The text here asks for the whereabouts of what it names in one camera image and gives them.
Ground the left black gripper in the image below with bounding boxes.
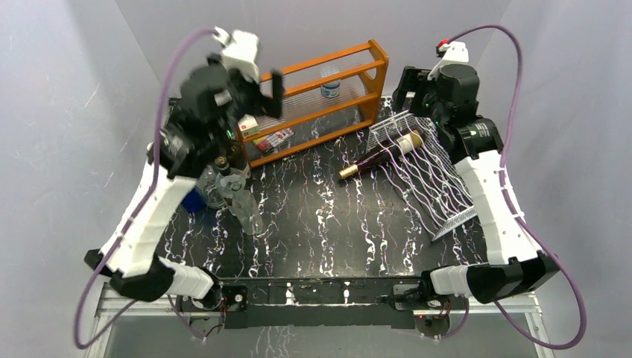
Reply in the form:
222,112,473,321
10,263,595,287
208,53,282,145

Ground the tall clear glass bottle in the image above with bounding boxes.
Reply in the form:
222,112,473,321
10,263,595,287
215,169,264,236

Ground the blue square glass bottle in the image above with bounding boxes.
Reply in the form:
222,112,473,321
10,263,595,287
180,189,207,214

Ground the dark green wine bottle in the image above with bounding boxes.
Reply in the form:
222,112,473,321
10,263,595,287
227,139,250,173

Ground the clear round glass bottle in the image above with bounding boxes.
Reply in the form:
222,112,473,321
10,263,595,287
196,165,226,210

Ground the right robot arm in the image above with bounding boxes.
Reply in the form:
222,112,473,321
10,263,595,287
392,64,560,309

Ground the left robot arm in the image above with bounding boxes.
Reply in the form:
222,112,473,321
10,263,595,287
84,55,285,310

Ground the gold capped dark bottle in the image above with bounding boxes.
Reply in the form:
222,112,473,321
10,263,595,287
338,130,423,180

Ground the orange wooden shelf rack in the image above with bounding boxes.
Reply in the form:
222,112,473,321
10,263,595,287
241,40,389,168

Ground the white red small box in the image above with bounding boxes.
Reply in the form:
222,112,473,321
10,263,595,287
238,114,260,139

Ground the marker pen pack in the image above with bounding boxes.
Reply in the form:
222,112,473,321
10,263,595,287
253,128,294,154

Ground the small blue labelled jar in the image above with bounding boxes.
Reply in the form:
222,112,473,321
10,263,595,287
320,66,341,98

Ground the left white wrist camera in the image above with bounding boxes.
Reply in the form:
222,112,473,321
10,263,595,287
213,27,261,84

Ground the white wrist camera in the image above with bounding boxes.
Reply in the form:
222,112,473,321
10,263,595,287
213,27,261,84
427,39,470,81

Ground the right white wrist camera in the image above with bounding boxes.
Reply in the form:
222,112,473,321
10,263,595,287
427,39,470,81

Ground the white wire wine rack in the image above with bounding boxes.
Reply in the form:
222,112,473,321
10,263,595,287
366,110,476,242

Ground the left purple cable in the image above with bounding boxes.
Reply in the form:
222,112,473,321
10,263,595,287
72,27,221,351

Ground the purple cable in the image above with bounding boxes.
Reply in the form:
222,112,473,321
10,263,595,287
72,27,221,351
446,25,589,351

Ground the black metal base rail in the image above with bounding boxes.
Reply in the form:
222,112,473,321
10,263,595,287
96,276,539,331

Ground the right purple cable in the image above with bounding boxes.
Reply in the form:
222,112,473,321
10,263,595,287
446,25,589,351

